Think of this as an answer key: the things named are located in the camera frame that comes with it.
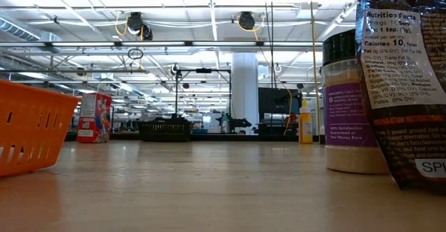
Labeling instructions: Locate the yellow squeeze bottle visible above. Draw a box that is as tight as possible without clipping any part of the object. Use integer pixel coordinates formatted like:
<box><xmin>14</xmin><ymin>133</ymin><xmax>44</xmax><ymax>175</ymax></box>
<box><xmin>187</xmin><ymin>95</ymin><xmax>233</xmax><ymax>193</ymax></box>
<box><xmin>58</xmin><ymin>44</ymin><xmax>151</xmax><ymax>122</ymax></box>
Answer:
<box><xmin>298</xmin><ymin>98</ymin><xmax>314</xmax><ymax>145</ymax></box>

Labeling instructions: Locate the garlic powder jar black lid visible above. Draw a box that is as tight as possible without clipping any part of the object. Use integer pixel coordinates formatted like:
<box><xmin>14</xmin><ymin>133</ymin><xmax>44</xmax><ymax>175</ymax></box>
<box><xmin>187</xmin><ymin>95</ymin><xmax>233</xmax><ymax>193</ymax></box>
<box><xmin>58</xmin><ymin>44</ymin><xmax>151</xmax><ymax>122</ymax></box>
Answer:
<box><xmin>321</xmin><ymin>29</ymin><xmax>390</xmax><ymax>176</ymax></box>

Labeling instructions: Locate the taco seasoning packet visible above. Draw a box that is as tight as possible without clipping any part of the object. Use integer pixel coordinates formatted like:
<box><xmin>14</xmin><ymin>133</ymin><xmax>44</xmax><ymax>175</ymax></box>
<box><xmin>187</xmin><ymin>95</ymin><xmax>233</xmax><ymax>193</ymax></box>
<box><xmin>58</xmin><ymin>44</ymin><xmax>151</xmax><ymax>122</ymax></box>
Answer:
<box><xmin>355</xmin><ymin>0</ymin><xmax>446</xmax><ymax>191</ymax></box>

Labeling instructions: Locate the white pillar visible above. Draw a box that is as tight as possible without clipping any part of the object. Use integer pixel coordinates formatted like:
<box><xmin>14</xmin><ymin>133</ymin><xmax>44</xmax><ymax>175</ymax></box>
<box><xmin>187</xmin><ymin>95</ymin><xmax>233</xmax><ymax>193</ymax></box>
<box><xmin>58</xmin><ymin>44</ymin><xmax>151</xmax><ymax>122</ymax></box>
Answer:
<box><xmin>231</xmin><ymin>52</ymin><xmax>259</xmax><ymax>135</ymax></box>

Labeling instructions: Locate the black monitor screen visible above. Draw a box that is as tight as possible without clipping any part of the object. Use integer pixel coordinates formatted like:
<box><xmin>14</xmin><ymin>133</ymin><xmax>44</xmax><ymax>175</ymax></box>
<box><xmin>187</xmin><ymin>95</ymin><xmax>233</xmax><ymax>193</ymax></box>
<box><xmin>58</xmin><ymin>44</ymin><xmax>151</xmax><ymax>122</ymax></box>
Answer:
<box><xmin>258</xmin><ymin>87</ymin><xmax>303</xmax><ymax>115</ymax></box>

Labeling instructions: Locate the black plastic basket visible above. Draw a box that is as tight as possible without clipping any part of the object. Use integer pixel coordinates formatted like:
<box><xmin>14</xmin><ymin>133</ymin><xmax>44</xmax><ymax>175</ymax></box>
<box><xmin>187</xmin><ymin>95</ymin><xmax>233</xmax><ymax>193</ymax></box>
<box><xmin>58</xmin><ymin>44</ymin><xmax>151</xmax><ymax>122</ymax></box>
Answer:
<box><xmin>136</xmin><ymin>116</ymin><xmax>193</xmax><ymax>143</ymax></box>

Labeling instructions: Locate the red cereal box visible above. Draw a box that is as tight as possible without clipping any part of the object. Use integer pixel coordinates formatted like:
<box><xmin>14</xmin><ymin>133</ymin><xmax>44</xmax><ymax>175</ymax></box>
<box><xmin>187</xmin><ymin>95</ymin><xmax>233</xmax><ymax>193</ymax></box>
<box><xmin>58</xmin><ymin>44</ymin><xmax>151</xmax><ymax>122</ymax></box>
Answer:
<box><xmin>76</xmin><ymin>92</ymin><xmax>113</xmax><ymax>144</ymax></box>

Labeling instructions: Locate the orange plastic basket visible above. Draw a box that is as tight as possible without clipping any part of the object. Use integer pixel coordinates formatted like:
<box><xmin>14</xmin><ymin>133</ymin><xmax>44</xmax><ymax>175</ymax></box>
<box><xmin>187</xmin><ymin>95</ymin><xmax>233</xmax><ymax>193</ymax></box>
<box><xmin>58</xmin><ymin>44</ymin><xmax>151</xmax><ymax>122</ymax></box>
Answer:
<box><xmin>0</xmin><ymin>79</ymin><xmax>81</xmax><ymax>178</ymax></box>

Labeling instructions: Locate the black cable reel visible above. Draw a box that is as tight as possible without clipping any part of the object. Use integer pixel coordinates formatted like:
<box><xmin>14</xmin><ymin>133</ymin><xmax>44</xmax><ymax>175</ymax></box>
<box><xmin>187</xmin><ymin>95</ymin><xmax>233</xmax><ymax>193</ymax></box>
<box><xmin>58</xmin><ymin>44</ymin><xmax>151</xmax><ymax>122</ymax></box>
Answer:
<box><xmin>238</xmin><ymin>11</ymin><xmax>256</xmax><ymax>31</ymax></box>
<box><xmin>125</xmin><ymin>11</ymin><xmax>154</xmax><ymax>41</ymax></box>

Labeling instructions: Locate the black metal frame stand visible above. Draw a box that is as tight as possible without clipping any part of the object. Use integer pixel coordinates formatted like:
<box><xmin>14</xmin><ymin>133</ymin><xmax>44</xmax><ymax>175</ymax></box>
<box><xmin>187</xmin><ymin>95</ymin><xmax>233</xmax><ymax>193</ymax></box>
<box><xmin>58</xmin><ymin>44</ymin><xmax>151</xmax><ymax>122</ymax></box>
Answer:
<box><xmin>174</xmin><ymin>68</ymin><xmax>233</xmax><ymax>121</ymax></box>

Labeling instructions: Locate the curved yellow cable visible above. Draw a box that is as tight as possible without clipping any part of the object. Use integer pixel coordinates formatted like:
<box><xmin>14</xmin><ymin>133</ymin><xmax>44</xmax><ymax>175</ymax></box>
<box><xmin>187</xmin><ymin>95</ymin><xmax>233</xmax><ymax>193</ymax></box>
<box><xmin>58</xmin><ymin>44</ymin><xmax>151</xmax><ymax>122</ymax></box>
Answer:
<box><xmin>275</xmin><ymin>75</ymin><xmax>293</xmax><ymax>136</ymax></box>

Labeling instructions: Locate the black aluminium rig frame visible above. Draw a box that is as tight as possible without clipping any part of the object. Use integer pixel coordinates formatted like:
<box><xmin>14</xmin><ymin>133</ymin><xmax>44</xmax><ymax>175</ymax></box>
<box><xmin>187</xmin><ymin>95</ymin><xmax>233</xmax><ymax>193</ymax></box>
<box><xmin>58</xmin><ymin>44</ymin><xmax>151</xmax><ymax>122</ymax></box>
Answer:
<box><xmin>65</xmin><ymin>131</ymin><xmax>325</xmax><ymax>143</ymax></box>

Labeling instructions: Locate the silver air duct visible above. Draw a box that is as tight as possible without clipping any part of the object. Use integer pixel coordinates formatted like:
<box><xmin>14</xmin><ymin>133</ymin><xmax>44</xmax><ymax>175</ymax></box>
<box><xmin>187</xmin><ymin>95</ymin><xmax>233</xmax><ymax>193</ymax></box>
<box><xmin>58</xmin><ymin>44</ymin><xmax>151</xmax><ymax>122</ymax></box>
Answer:
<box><xmin>0</xmin><ymin>15</ymin><xmax>63</xmax><ymax>54</ymax></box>

